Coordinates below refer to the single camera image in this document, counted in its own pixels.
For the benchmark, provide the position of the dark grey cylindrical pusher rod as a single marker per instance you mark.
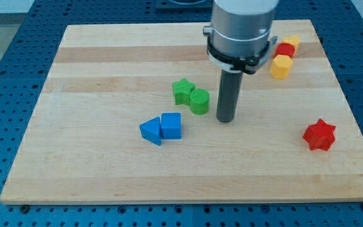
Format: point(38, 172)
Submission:
point(229, 88)

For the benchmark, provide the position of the black clamp ring mount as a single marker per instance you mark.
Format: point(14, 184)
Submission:
point(248, 65)

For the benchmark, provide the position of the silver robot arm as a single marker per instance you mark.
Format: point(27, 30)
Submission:
point(238, 42)

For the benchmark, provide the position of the yellow hexagon block front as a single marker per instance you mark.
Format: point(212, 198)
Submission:
point(281, 66)

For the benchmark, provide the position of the green cylinder block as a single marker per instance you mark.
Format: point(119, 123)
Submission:
point(199, 101)

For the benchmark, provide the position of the red cylinder block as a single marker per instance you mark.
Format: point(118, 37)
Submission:
point(285, 49)

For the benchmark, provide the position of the green star block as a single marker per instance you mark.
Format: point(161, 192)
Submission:
point(182, 90)

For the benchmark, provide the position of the yellow block rear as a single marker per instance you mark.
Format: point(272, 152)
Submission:
point(294, 40)

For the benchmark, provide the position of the blue cube block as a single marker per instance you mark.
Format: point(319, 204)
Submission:
point(171, 125)

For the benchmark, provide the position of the blue triangle block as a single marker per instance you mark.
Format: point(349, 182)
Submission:
point(151, 131)

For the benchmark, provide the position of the red star block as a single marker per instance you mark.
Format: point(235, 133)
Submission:
point(320, 135)

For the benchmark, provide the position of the wooden board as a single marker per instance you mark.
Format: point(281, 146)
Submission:
point(83, 143)

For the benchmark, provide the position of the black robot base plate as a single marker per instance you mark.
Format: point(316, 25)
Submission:
point(165, 5)

